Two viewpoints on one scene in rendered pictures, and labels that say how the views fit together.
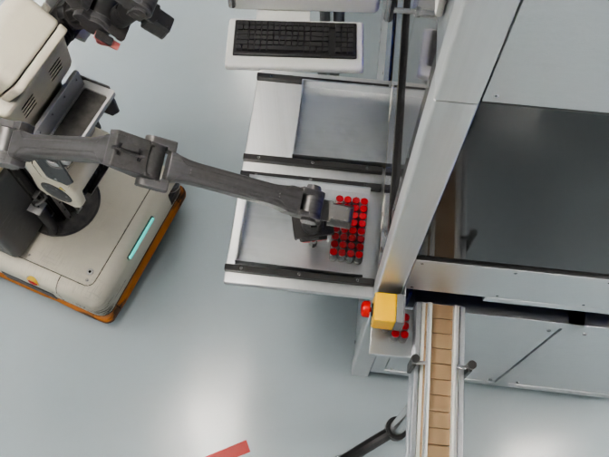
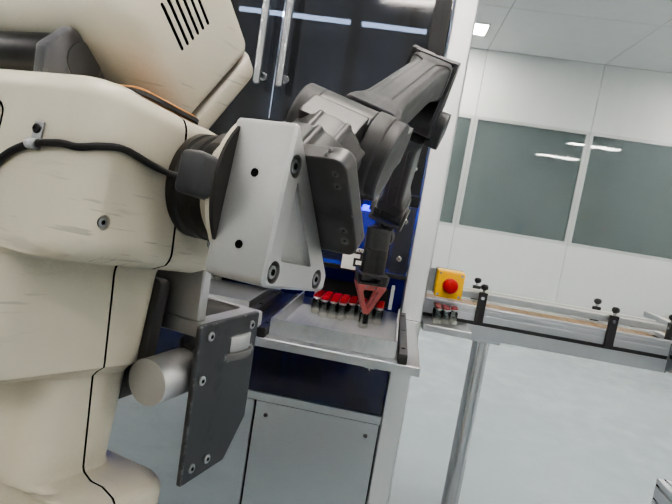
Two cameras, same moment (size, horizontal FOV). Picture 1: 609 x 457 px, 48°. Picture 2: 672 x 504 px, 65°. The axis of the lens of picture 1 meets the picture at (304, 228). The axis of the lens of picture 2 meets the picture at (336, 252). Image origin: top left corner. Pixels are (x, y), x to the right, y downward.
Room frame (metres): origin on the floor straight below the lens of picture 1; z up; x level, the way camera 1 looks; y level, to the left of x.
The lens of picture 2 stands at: (0.81, 1.21, 1.19)
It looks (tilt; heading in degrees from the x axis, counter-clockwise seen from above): 6 degrees down; 270
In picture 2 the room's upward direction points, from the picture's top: 9 degrees clockwise
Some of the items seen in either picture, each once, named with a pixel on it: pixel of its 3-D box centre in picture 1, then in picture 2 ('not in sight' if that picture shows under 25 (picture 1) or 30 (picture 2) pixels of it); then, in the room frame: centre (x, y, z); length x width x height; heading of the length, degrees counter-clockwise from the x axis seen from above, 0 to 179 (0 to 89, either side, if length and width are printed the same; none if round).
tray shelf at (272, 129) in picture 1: (325, 177); (274, 314); (0.94, -0.06, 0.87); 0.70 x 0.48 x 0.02; 174
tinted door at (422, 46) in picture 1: (419, 71); (357, 72); (0.84, -0.22, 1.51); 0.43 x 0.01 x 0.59; 174
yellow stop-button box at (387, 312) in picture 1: (386, 311); (448, 283); (0.50, -0.20, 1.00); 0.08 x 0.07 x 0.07; 84
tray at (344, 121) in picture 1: (354, 123); (218, 286); (1.10, -0.15, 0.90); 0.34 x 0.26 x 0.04; 84
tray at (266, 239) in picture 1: (304, 225); (342, 320); (0.78, 0.00, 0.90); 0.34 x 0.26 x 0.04; 83
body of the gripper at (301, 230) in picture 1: (313, 221); (373, 264); (0.73, -0.02, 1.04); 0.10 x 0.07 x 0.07; 98
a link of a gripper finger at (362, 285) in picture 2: not in sight; (368, 293); (0.73, -0.02, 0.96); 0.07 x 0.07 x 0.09; 8
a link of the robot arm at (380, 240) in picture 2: not in sight; (378, 238); (0.72, -0.03, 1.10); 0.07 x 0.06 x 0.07; 79
